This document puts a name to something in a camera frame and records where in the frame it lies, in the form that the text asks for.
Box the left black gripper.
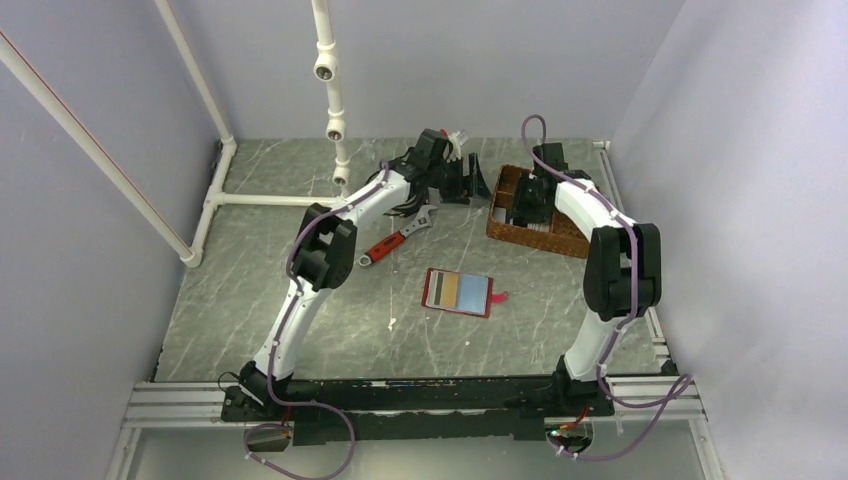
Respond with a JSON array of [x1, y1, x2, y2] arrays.
[[428, 154, 492, 206]]

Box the brown woven basket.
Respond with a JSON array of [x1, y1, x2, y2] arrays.
[[486, 165, 590, 259]]

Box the red leather card holder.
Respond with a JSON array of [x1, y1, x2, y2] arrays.
[[421, 268, 509, 318]]

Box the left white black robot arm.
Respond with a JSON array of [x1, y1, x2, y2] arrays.
[[237, 129, 471, 420]]

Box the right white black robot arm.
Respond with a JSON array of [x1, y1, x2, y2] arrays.
[[526, 143, 662, 415]]

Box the cards in basket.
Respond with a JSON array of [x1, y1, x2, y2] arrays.
[[493, 207, 551, 232]]

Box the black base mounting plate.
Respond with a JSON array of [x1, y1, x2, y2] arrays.
[[221, 372, 615, 446]]

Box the red handled adjustable wrench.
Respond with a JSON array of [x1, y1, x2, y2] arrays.
[[356, 204, 437, 267]]

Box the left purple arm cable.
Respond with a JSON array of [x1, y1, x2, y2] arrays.
[[243, 158, 392, 480]]

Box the white pvc pipe frame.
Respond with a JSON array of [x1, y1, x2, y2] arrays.
[[1, 1, 351, 268]]

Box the aluminium extrusion rail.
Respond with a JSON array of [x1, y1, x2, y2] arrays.
[[122, 377, 708, 428]]

